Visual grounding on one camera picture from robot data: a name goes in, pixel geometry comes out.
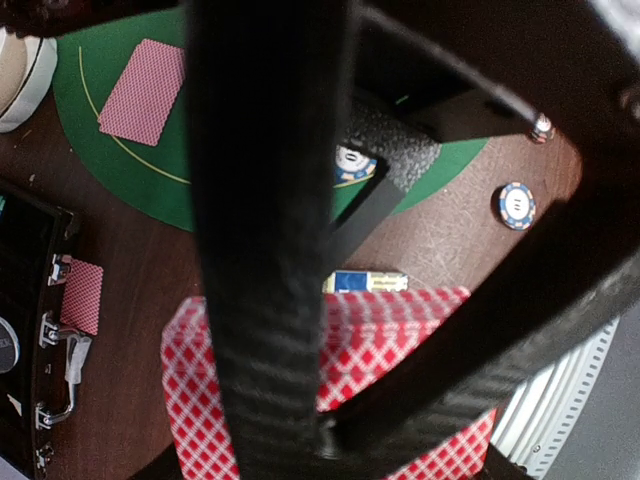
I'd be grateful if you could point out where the gold card box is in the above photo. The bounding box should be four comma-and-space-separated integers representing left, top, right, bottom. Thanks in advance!
322, 270, 409, 294

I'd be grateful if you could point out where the white scalloped dish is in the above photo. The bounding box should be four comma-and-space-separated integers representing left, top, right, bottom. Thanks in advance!
0, 27, 58, 133

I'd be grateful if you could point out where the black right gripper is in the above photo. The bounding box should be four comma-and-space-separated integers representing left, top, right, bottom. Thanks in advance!
329, 1, 639, 260

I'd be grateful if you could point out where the pink backed card deck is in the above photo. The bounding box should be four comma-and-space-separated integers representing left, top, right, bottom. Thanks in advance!
161, 286, 495, 479

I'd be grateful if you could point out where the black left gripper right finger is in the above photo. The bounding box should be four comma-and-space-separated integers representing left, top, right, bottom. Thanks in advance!
324, 79, 639, 479

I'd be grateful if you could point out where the dealt red card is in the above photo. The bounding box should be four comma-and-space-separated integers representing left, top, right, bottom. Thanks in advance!
98, 39, 185, 147

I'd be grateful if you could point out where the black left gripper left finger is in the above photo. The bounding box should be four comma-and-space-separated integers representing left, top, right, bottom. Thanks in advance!
185, 1, 356, 479

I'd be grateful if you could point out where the clear acrylic dealer button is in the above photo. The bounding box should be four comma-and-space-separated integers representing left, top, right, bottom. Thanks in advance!
0, 317, 20, 374

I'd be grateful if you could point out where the blue white chip stack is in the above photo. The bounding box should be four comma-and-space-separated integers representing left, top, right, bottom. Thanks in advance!
498, 182, 536, 231

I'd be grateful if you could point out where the green round poker mat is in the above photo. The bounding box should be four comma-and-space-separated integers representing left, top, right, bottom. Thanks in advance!
53, 7, 488, 232

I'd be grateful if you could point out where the black poker chip case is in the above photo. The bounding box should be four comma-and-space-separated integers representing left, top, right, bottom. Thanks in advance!
1, 181, 92, 479

